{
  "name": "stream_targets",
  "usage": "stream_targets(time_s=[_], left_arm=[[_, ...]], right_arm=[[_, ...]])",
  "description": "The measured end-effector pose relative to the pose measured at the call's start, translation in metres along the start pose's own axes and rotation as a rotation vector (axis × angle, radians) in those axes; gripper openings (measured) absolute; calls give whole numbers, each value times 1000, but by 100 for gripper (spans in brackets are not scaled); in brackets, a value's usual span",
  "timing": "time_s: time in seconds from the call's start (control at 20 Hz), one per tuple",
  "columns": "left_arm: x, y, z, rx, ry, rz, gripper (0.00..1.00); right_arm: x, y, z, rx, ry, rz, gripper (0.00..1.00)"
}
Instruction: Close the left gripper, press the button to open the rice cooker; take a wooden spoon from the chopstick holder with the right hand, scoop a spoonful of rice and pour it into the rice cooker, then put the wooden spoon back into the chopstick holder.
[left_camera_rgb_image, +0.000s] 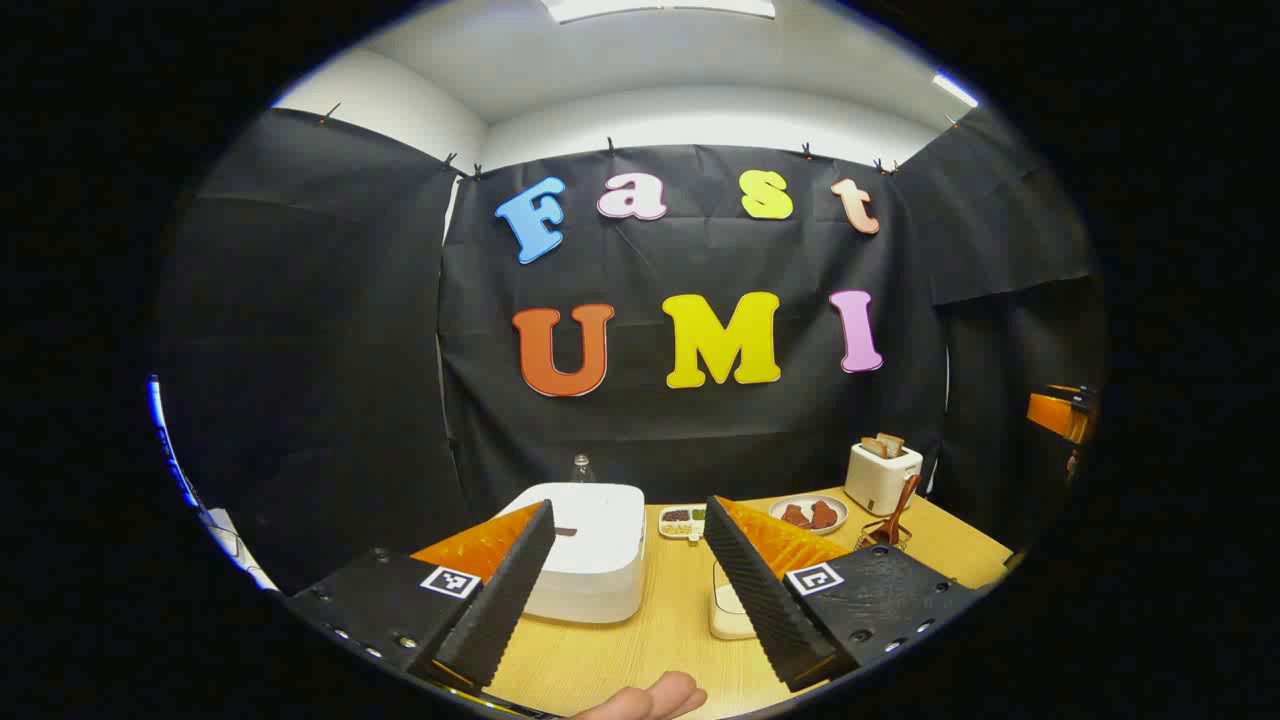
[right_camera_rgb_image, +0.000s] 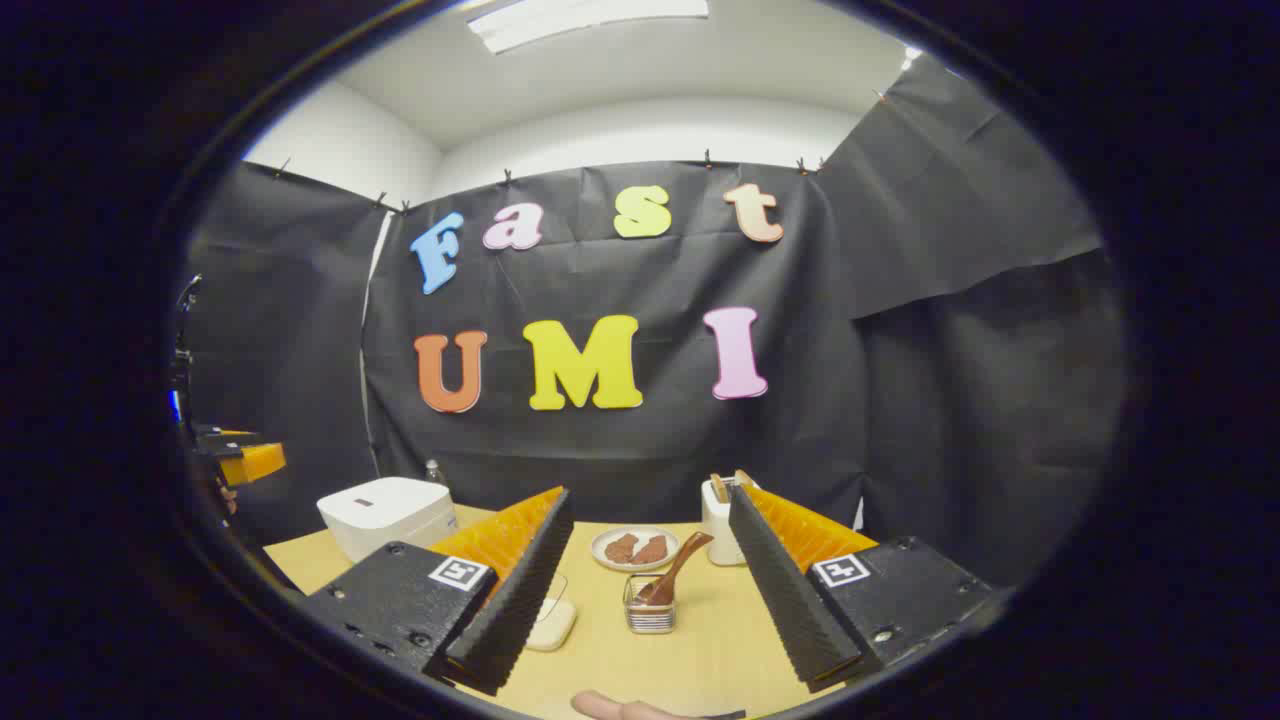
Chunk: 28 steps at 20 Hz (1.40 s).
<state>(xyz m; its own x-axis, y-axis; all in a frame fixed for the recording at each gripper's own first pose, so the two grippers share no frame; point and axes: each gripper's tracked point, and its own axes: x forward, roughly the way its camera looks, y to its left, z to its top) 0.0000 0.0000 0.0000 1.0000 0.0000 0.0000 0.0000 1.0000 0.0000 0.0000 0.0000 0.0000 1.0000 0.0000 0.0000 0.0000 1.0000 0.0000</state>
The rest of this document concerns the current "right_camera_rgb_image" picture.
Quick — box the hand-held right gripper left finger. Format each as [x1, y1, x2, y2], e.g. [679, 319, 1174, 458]
[300, 487, 576, 698]

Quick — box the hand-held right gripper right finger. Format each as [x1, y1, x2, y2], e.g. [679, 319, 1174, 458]
[728, 484, 1001, 694]

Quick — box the clear box of rice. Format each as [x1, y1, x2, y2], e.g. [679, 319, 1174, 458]
[525, 573, 579, 653]

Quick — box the brown wooden spoon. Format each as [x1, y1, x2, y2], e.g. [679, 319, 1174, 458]
[636, 531, 715, 607]

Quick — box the wire chopstick holder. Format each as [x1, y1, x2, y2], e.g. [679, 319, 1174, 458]
[623, 573, 678, 635]

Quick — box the white rice cooker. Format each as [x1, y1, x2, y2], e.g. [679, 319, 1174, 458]
[317, 477, 459, 563]

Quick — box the white toaster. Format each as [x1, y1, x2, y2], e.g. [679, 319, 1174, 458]
[701, 478, 761, 567]

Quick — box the white round plate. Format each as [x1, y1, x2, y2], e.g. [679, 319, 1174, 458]
[591, 526, 681, 572]

